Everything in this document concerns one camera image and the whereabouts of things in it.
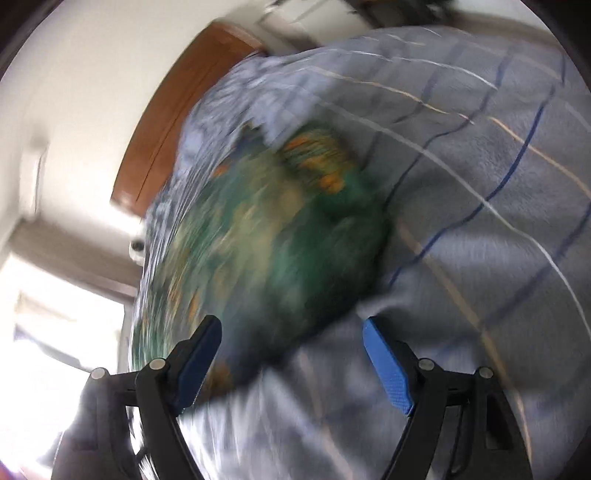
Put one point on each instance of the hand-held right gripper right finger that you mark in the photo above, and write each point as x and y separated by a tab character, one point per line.
390	369

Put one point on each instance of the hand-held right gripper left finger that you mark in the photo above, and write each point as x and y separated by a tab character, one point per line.
196	369

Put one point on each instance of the green printed padded jacket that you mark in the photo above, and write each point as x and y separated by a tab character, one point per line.
277	240

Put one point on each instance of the window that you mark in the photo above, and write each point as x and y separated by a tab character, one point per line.
51	360

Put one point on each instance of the beige curtain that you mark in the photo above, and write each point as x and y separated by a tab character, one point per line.
74	258

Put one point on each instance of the blue checked duvet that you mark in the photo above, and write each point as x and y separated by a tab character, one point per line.
461	161

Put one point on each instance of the wooden headboard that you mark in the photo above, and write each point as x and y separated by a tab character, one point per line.
180	106

